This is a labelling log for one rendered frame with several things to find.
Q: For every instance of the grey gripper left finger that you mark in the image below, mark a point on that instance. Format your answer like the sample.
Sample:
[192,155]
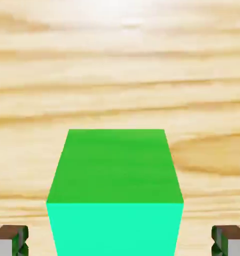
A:
[6,242]

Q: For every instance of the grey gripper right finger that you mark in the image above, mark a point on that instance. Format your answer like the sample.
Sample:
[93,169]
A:
[234,242]

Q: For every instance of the small green cube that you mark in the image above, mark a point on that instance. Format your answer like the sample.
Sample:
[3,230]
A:
[115,190]

